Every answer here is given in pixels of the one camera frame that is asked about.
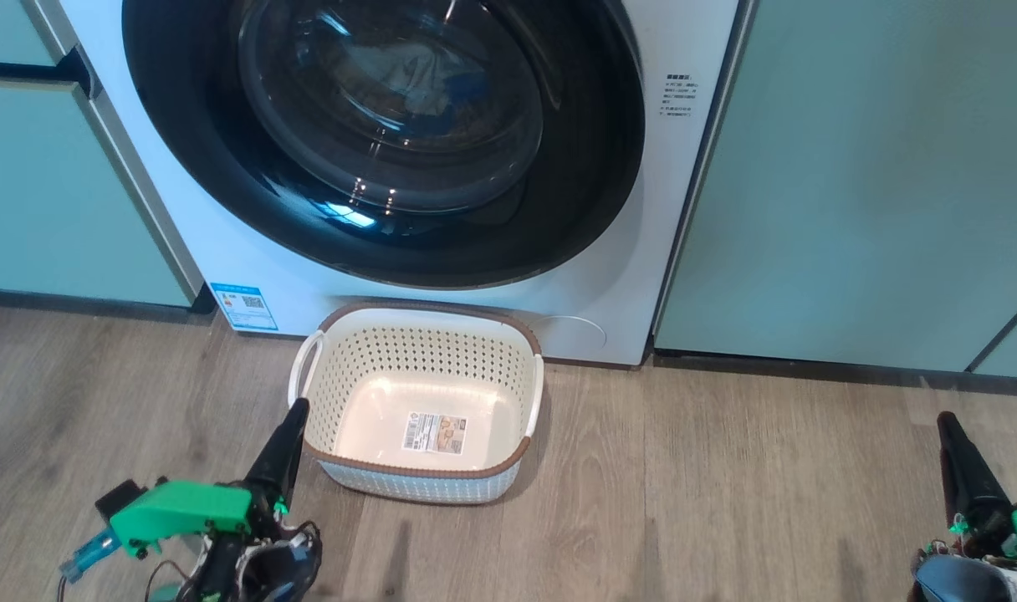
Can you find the pale green cabinet drawer front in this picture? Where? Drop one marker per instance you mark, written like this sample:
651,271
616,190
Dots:
7,29

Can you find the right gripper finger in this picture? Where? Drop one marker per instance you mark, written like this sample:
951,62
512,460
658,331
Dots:
968,493

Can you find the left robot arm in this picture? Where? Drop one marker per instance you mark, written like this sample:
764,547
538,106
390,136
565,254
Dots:
266,581

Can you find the pale green cabinet door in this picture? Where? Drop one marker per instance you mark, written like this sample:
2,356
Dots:
851,167
57,192

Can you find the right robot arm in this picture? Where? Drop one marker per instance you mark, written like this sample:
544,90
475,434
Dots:
960,581

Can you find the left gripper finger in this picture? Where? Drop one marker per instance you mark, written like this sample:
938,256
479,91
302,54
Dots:
278,464

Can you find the cream and blue garment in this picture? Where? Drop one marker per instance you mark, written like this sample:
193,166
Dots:
391,75

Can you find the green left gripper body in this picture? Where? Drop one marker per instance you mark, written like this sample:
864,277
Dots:
182,510

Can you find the blue energy label sticker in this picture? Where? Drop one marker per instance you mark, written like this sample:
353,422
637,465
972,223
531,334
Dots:
243,308

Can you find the dark round washer door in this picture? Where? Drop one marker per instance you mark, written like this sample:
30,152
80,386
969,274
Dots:
182,100

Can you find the basket product label sticker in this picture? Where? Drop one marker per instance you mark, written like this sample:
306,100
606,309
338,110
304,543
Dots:
435,433

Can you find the white perforated laundry basket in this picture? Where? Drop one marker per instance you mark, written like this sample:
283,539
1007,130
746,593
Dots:
416,351

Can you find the white front-load washing machine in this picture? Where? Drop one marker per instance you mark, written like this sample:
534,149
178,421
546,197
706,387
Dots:
216,234

